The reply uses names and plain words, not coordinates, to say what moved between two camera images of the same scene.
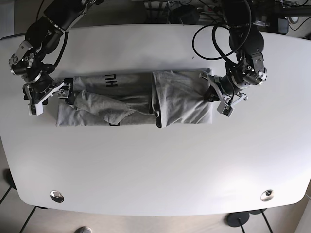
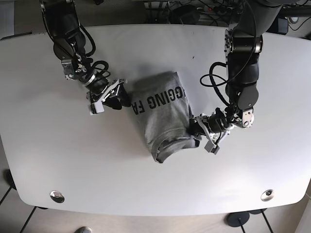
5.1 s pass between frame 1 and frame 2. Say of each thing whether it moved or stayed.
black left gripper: moved
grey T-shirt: moved
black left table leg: stayed
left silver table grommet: stayed
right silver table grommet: stayed
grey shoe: stayed
